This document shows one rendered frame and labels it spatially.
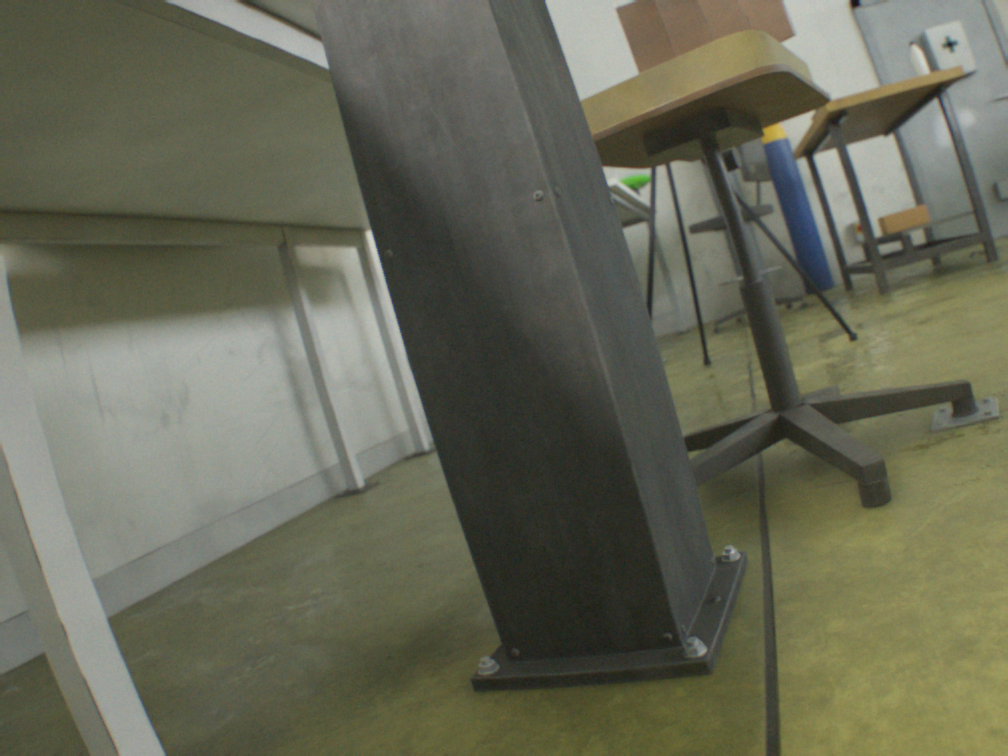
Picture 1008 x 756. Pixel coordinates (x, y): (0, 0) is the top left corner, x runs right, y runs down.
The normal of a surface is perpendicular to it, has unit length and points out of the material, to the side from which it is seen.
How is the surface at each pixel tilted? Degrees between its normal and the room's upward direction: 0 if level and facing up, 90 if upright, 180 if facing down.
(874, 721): 0
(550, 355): 90
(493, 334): 90
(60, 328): 90
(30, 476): 90
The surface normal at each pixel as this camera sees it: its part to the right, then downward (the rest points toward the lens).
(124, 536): 0.92, -0.26
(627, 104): -0.56, 0.19
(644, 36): -0.30, 0.12
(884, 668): -0.29, -0.96
